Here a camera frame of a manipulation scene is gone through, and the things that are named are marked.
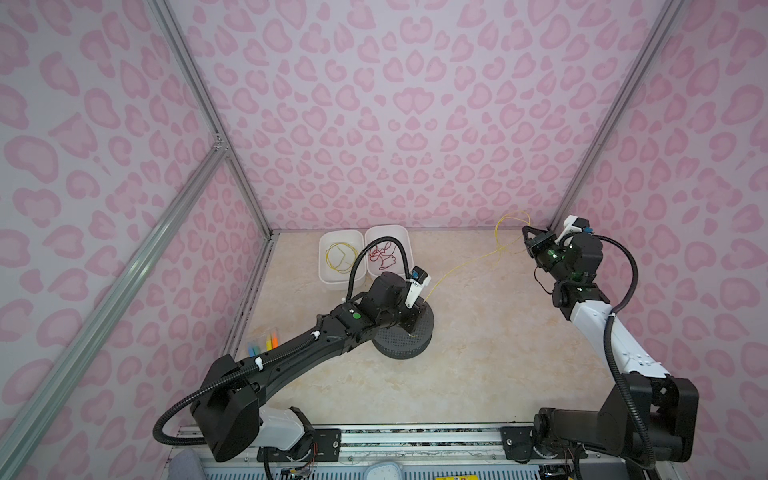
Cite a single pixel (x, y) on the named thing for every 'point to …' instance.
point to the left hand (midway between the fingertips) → (428, 302)
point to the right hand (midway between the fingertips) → (525, 223)
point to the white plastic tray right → (374, 232)
